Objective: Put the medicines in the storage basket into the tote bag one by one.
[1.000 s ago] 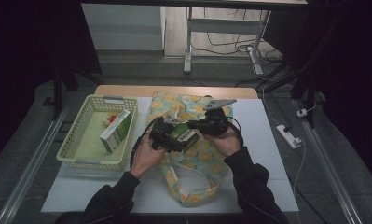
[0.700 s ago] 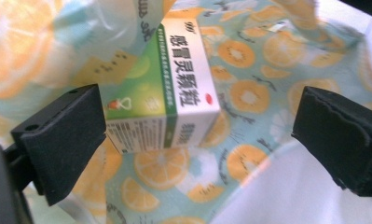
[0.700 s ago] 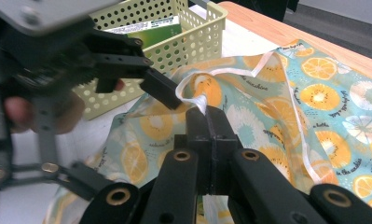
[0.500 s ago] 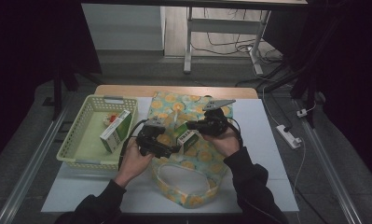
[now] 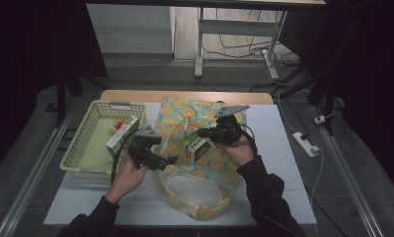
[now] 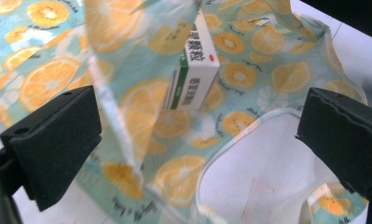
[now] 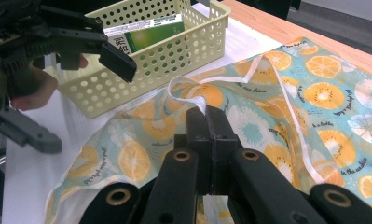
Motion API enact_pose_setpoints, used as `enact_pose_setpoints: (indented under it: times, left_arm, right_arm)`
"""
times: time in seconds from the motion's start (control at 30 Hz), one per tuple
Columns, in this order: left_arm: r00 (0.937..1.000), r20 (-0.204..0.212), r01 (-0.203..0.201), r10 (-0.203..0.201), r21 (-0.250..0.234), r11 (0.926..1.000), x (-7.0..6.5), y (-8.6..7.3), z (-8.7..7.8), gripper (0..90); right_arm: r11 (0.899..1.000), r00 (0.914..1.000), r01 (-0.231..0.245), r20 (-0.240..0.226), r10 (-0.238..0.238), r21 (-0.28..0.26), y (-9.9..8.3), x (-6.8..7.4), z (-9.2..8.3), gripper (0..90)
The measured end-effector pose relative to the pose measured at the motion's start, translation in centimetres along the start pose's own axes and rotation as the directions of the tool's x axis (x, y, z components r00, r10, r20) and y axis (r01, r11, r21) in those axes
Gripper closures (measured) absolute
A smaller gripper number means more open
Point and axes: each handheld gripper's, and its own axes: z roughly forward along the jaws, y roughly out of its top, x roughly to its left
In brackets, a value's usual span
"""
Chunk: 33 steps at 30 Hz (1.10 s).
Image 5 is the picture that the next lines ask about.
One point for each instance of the small white adapter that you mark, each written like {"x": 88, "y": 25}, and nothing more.
{"x": 320, "y": 119}

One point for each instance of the black stand legs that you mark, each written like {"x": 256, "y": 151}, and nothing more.
{"x": 296, "y": 82}

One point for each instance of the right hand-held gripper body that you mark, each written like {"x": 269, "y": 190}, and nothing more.
{"x": 229, "y": 130}

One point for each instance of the white table cover board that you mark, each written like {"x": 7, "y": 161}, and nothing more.
{"x": 276, "y": 171}

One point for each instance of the black metal stand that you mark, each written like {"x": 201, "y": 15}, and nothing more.
{"x": 61, "y": 98}

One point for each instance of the metal floor rail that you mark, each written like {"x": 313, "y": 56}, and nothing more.
{"x": 33, "y": 177}
{"x": 346, "y": 177}

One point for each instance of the person's right hand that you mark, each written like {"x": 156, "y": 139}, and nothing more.
{"x": 240, "y": 151}

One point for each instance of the person's left hand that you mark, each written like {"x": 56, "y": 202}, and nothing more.
{"x": 127, "y": 181}

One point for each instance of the pale green plastic basket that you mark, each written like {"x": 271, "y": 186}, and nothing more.
{"x": 92, "y": 148}

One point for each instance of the fruit print fabric tote bag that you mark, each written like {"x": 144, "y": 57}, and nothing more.
{"x": 217, "y": 164}

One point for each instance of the metal stand frame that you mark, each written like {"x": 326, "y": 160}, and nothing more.
{"x": 250, "y": 51}

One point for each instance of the wooden table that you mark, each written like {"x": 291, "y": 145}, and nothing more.
{"x": 184, "y": 96}

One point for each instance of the long green white carton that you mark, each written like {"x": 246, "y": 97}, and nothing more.
{"x": 122, "y": 135}

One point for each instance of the white power strip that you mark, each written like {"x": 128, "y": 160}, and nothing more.
{"x": 304, "y": 144}

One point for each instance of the small red white round packet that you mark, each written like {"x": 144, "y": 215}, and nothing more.
{"x": 116, "y": 125}

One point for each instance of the light grey panel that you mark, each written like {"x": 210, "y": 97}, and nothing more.
{"x": 128, "y": 29}

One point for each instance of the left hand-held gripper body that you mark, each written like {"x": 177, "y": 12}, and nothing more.
{"x": 145, "y": 148}

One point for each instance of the white desk frame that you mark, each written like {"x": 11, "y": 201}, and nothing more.
{"x": 234, "y": 28}

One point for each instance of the small green white box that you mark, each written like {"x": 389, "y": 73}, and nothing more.
{"x": 197, "y": 148}

